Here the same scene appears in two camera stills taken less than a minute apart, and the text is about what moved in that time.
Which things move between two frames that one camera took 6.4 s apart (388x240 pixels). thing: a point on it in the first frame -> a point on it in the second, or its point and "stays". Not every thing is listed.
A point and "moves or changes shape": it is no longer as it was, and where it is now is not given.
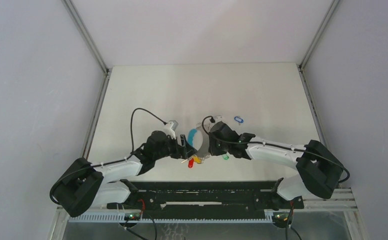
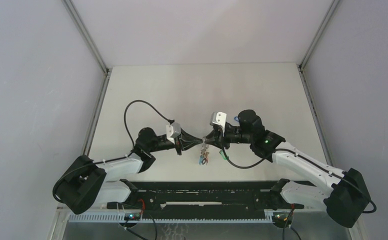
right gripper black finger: (204, 149) -> (214, 135)
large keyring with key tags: (204, 152) moves or changes shape
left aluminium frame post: (107, 69) stays
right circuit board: (280, 219) stays
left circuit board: (132, 216) stays
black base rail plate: (198, 198) stays
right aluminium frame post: (332, 8) stays
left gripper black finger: (190, 152) -> (187, 143)
